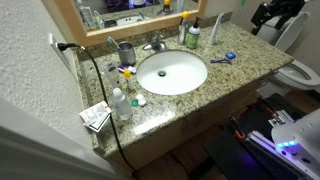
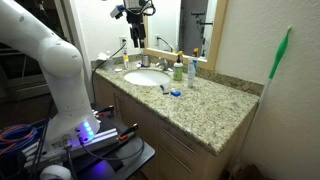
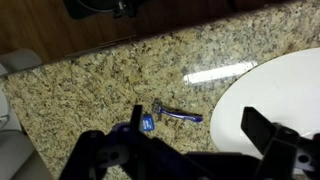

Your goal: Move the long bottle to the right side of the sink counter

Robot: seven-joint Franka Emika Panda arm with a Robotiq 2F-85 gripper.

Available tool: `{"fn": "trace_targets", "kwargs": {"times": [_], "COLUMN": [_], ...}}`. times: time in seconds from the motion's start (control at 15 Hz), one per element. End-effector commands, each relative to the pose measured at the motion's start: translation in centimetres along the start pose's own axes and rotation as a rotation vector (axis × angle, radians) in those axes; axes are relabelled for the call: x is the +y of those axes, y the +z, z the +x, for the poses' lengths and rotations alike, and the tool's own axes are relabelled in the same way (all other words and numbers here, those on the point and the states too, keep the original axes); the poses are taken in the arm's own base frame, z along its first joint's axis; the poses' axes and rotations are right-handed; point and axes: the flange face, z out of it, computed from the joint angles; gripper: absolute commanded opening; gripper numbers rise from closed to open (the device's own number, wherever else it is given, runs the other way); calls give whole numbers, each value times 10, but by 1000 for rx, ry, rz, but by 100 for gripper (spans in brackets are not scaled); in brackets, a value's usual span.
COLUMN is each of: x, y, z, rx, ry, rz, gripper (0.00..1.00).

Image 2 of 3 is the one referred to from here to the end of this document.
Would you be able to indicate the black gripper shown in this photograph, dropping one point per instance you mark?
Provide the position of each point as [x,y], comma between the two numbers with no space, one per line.
[136,10]

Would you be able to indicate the red black clamp front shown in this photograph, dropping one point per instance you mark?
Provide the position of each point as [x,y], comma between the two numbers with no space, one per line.
[124,135]

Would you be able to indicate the wooden vanity cabinet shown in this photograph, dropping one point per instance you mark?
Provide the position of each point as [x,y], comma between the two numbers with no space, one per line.
[196,135]

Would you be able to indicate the chrome faucet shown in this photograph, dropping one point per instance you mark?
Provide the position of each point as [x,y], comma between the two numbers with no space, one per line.
[163,64]

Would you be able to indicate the wood framed mirror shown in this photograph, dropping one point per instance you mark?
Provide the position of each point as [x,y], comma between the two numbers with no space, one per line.
[182,25]

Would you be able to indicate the black cart table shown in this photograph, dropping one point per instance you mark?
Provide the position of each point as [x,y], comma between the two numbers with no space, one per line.
[123,160]

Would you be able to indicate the tall white tube bottle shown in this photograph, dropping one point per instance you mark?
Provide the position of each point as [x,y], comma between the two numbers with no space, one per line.
[192,65]

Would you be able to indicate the green soap pump bottle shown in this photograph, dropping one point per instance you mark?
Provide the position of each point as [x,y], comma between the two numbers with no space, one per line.
[178,67]

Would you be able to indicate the green white broom handle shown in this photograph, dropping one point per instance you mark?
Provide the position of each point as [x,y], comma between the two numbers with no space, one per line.
[281,49]

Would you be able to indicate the clear plastic bottle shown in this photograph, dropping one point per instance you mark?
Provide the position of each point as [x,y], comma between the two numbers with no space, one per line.
[109,61]

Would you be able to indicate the metal cup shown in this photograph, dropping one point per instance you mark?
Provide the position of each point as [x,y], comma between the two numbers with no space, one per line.
[146,60]

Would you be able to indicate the red black clamp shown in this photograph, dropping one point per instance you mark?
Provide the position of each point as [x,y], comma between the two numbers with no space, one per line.
[109,111]
[124,135]

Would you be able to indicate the dark razor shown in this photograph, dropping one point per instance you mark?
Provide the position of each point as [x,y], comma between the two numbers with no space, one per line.
[165,91]

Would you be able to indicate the small yellow white bottle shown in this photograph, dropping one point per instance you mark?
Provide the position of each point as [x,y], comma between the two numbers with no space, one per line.
[126,59]

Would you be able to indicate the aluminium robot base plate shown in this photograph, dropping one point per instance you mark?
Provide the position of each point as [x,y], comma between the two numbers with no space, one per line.
[79,144]

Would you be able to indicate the wall power outlet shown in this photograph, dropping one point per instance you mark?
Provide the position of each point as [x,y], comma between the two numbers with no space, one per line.
[123,42]

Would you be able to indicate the white tissue paper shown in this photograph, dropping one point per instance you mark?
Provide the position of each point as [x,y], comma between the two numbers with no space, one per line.
[102,56]

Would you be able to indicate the white oval sink basin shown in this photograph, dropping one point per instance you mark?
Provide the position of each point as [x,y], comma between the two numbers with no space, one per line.
[147,77]

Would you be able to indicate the red black clamp rear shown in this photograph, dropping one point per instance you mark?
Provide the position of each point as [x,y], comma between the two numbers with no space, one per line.
[109,111]

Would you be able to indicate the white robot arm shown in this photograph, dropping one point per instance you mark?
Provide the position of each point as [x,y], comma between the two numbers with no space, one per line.
[62,66]

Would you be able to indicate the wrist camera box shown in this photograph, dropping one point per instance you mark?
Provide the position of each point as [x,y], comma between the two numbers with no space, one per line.
[117,11]

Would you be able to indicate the blue small box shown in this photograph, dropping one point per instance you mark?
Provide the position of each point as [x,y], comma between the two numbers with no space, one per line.
[175,93]

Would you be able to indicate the white tape roll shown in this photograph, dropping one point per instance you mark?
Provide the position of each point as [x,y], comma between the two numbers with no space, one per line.
[55,172]

